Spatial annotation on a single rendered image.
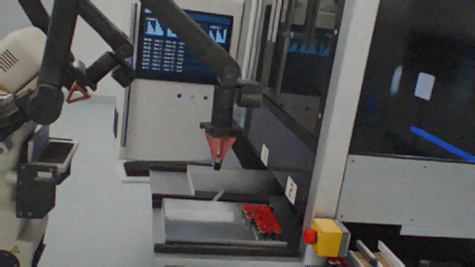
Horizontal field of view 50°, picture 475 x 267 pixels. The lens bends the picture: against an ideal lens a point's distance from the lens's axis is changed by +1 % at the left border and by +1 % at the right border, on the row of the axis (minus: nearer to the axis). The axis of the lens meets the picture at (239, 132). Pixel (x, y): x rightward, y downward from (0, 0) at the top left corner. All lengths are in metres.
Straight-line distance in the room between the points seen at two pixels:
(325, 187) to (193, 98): 1.05
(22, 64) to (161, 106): 0.91
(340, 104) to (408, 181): 0.30
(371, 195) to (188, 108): 1.10
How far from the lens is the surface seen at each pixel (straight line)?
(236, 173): 1.97
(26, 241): 1.59
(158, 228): 1.50
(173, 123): 2.25
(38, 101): 1.27
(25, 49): 1.43
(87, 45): 6.79
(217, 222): 1.57
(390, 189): 1.41
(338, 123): 1.29
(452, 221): 1.55
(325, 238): 1.29
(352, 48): 1.26
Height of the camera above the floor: 1.54
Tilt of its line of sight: 15 degrees down
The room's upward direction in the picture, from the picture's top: 8 degrees clockwise
